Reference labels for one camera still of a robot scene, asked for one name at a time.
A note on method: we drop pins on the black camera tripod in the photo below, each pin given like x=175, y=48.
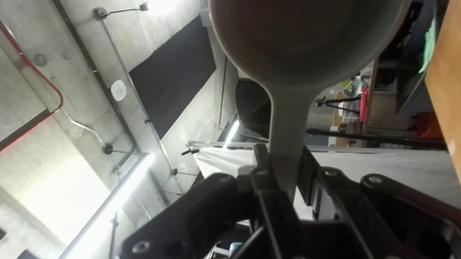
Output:
x=336, y=138

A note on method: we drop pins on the black ceiling panel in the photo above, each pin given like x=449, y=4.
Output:
x=178, y=73

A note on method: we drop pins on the white round ceiling sensor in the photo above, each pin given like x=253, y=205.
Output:
x=119, y=90

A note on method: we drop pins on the long ceiling light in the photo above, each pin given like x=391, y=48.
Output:
x=116, y=197

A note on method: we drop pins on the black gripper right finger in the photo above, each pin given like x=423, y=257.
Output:
x=347, y=207

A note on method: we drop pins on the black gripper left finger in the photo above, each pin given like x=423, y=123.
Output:
x=269, y=211

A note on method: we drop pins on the grey ceiling conduit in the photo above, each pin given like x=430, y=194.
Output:
x=87, y=127

